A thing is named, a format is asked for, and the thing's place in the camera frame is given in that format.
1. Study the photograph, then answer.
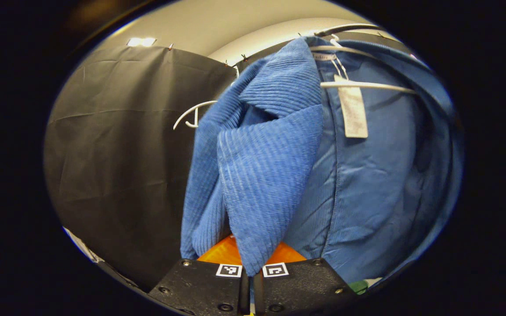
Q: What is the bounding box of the blue corduroy jacket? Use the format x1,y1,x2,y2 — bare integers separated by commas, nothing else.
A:
180,36,464,286

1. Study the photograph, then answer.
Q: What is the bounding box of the white plastic clothes hanger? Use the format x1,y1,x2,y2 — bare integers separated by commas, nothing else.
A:
309,34,417,95
173,100,218,130

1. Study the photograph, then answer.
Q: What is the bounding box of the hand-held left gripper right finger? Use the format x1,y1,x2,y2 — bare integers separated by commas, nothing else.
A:
253,241,359,316

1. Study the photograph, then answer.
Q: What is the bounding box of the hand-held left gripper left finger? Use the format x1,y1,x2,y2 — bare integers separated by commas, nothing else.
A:
148,235,250,316

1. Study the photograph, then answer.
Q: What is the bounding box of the black clothes rack rail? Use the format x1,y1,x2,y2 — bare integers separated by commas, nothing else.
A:
314,23,384,37

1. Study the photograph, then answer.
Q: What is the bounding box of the ceiling light panel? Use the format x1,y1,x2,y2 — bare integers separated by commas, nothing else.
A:
126,37,157,48

